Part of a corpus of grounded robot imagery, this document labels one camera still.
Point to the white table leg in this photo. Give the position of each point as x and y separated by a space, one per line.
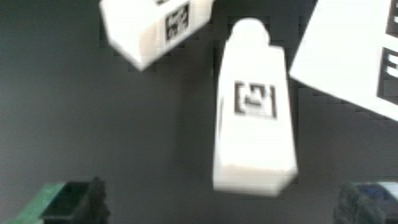
254 161
149 24

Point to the white marker base plate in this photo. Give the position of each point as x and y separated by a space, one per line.
345 61

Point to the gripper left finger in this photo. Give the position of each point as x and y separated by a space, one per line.
68 203

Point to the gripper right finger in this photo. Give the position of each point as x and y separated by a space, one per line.
366 203

